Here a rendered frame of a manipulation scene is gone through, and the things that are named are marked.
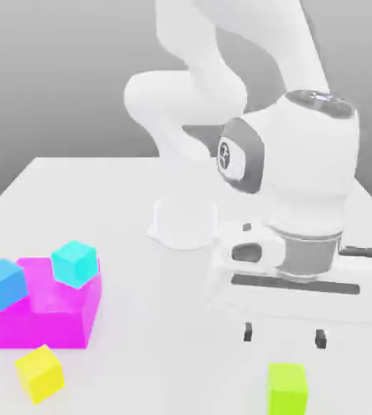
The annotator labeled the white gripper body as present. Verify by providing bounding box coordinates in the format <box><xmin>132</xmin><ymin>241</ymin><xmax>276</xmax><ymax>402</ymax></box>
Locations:
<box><xmin>208</xmin><ymin>269</ymin><xmax>372</xmax><ymax>326</ymax></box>

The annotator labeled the small lime green cube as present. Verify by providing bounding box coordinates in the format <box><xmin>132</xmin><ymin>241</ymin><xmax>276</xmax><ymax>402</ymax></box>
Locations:
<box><xmin>266</xmin><ymin>362</ymin><xmax>309</xmax><ymax>415</ymax></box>

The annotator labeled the small cyan cube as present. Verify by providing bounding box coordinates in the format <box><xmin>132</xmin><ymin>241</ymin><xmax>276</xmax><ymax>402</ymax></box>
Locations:
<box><xmin>50</xmin><ymin>240</ymin><xmax>100</xmax><ymax>290</ymax></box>

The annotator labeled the small yellow cube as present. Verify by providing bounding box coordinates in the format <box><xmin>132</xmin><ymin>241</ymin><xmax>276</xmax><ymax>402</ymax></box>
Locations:
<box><xmin>14</xmin><ymin>344</ymin><xmax>66</xmax><ymax>406</ymax></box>

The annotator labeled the small blue cube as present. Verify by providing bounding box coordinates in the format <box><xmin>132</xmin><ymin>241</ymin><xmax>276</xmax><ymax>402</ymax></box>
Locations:
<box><xmin>0</xmin><ymin>258</ymin><xmax>29</xmax><ymax>313</ymax></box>

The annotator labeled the large magenta box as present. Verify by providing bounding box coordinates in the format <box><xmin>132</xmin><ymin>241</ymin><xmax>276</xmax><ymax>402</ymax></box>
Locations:
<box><xmin>0</xmin><ymin>256</ymin><xmax>103</xmax><ymax>350</ymax></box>

